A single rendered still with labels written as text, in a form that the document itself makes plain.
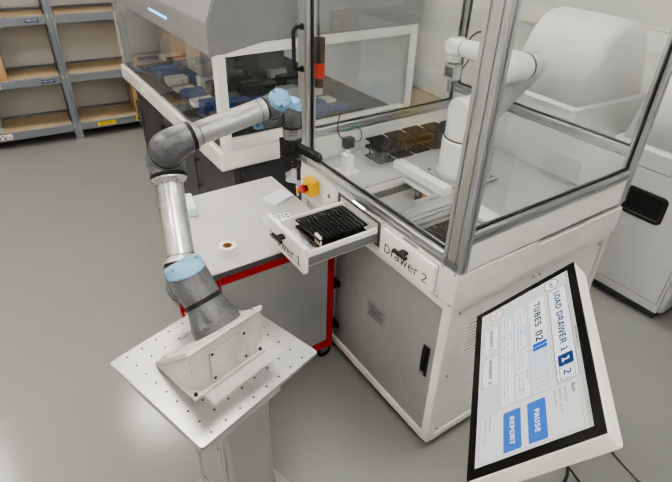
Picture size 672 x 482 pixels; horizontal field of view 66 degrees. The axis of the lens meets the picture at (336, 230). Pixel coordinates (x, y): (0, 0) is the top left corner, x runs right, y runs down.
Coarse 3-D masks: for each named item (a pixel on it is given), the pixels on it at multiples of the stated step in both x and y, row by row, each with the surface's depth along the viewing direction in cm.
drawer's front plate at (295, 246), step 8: (272, 216) 197; (272, 224) 196; (280, 224) 192; (280, 232) 192; (288, 232) 188; (272, 240) 201; (288, 240) 188; (296, 240) 183; (280, 248) 196; (288, 248) 190; (296, 248) 184; (304, 248) 179; (288, 256) 192; (296, 256) 186; (304, 256) 180; (296, 264) 188; (304, 264) 182; (304, 272) 184
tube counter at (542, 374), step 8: (544, 328) 120; (536, 336) 120; (544, 336) 118; (536, 344) 118; (544, 344) 116; (536, 352) 116; (544, 352) 114; (536, 360) 114; (544, 360) 112; (536, 368) 113; (544, 368) 111; (536, 376) 111; (544, 376) 109; (536, 384) 109; (544, 384) 107; (552, 384) 106; (536, 392) 107
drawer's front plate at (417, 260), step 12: (384, 228) 192; (384, 240) 193; (396, 240) 186; (384, 252) 195; (408, 252) 182; (396, 264) 191; (408, 264) 184; (420, 264) 178; (432, 264) 173; (420, 276) 180; (432, 276) 174; (432, 288) 177
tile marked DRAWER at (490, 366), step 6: (498, 354) 127; (486, 360) 129; (492, 360) 127; (498, 360) 125; (486, 366) 127; (492, 366) 125; (498, 366) 123; (486, 372) 125; (492, 372) 123; (486, 378) 124; (492, 378) 122; (486, 384) 122; (492, 384) 120
